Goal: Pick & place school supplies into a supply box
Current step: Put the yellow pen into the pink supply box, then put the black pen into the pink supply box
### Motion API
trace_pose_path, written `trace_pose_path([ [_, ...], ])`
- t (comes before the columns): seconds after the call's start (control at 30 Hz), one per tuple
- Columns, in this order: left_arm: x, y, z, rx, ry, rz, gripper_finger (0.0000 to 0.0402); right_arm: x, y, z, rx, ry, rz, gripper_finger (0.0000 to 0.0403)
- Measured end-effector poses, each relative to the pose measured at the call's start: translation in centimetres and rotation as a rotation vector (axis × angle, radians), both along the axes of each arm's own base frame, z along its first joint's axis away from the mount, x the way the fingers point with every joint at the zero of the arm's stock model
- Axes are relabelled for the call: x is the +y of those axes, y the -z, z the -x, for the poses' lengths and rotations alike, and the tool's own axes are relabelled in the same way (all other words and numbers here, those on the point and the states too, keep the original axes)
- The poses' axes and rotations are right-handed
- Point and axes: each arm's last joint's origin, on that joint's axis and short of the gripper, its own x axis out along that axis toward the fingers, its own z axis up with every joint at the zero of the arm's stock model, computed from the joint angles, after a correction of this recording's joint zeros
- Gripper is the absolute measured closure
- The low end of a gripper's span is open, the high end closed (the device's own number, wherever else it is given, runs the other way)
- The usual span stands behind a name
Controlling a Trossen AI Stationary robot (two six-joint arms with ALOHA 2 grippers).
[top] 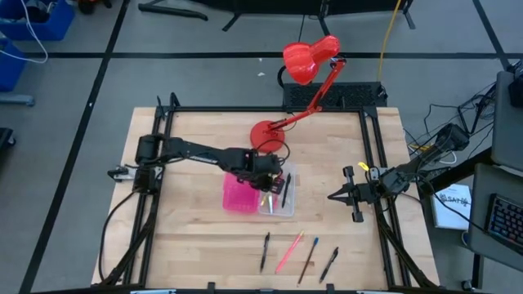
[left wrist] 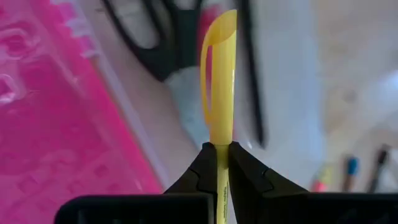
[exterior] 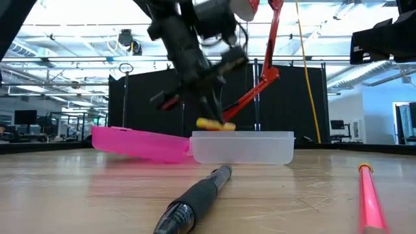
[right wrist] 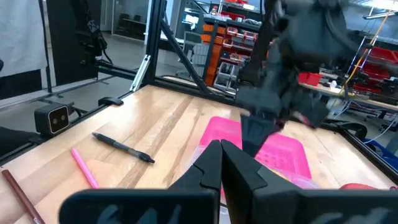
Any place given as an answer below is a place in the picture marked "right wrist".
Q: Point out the white fabric panel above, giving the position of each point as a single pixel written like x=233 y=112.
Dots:
x=21 y=31

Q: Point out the workbench with red bins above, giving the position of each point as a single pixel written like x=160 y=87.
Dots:
x=373 y=56

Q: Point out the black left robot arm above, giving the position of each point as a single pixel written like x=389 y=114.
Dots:
x=311 y=31

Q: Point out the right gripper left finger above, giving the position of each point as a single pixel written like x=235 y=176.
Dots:
x=140 y=205

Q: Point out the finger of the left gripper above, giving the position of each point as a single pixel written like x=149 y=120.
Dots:
x=314 y=109
x=255 y=133

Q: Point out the blue plastic bin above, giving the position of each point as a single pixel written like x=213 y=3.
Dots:
x=382 y=155

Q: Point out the storage shelf with bins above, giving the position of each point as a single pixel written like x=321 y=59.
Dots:
x=214 y=59

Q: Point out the clear supply box pink lid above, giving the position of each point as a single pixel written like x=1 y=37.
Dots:
x=286 y=155

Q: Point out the black pen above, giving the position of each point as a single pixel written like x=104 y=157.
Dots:
x=124 y=147

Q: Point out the pink pencil yellow end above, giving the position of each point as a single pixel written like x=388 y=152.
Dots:
x=84 y=168

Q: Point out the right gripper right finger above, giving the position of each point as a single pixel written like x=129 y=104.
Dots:
x=280 y=205

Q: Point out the black upright equipment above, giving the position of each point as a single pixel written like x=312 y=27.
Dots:
x=71 y=46

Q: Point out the black table-level camera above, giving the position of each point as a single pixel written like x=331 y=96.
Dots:
x=51 y=119

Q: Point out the dark brown pencil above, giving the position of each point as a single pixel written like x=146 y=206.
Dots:
x=21 y=196

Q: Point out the red desk lamp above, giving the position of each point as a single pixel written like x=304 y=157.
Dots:
x=357 y=186

